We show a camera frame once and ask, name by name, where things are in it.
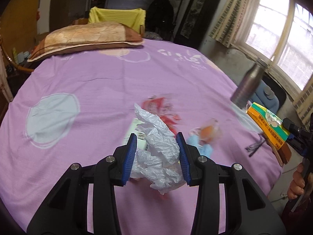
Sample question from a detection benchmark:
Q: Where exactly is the beige checked left curtain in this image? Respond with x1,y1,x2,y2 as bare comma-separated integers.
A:
210,0,249,48

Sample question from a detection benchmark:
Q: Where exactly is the hanging black coat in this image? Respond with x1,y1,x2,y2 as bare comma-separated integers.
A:
145,0,174,41

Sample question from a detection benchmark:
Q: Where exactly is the clear cup with orange jelly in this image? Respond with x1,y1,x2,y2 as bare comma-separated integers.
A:
199,118,222,144

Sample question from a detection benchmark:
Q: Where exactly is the yellow cloth covered chair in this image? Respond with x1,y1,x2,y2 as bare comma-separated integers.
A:
88,7,146,36

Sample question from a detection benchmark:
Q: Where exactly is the window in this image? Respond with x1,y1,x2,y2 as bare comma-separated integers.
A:
232,0,312,100

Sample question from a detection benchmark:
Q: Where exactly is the blue cushioned chair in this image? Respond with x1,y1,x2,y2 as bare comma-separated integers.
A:
249,73,286,114

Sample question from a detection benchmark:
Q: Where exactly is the beige checked right curtain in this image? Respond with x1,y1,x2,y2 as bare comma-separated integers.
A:
293,76,313,129

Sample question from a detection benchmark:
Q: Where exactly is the wooden armchair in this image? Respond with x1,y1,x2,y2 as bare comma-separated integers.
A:
0,37,34,74

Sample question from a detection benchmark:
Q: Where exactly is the person's right hand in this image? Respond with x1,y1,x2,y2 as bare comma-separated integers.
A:
287,163,305,200

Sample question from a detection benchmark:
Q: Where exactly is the brown leather notebook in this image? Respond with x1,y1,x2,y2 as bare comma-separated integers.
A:
263,133,292,167

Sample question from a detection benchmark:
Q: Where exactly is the white plastic bag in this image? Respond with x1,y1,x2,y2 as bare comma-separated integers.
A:
130,104,185,195

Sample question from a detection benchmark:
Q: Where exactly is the purple bed sheet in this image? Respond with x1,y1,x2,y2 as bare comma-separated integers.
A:
1,40,282,229

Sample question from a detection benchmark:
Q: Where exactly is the dark framed picture cabinet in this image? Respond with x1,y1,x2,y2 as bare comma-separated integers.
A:
174,0,220,49

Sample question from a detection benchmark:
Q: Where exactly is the steel water bottle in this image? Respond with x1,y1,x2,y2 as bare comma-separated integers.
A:
230,58,268,109

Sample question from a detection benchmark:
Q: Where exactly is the brown floral pillow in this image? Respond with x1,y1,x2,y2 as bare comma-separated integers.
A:
28,22,143,63

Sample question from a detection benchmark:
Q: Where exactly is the blue face mask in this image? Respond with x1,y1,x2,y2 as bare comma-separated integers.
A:
186,128,213,158

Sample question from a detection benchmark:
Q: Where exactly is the yellow green medicine box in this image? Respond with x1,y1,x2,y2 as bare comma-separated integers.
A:
246,102,290,150

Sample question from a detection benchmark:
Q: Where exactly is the red clear snack bag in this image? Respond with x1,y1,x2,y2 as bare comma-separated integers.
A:
141,96,181,135

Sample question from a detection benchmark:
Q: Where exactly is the beige checked curtain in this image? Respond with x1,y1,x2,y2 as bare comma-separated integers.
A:
293,76,313,129
210,0,249,48

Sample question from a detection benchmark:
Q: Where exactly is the white medicine box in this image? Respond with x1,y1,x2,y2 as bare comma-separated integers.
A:
122,118,147,150

